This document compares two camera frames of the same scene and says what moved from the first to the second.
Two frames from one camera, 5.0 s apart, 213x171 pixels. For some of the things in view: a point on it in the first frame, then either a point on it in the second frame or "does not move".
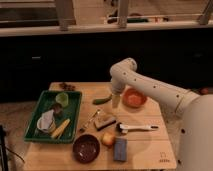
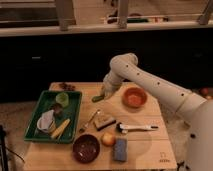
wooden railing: [63, 22] does not move
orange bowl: [133, 98] does not move
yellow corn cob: [60, 129] does not move
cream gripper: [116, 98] → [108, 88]
